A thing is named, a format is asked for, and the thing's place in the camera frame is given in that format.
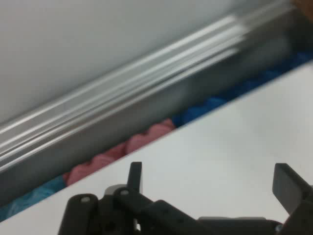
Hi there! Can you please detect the aluminium side frame rail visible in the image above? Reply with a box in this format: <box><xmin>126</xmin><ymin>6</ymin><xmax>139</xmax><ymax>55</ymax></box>
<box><xmin>0</xmin><ymin>0</ymin><xmax>313</xmax><ymax>207</ymax></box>

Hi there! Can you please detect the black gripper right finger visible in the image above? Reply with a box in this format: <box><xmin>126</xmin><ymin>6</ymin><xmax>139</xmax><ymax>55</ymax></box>
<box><xmin>271</xmin><ymin>163</ymin><xmax>313</xmax><ymax>235</ymax></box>

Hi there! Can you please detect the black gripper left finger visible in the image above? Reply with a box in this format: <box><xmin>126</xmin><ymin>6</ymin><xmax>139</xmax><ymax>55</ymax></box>
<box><xmin>58</xmin><ymin>161</ymin><xmax>199</xmax><ymax>235</ymax></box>

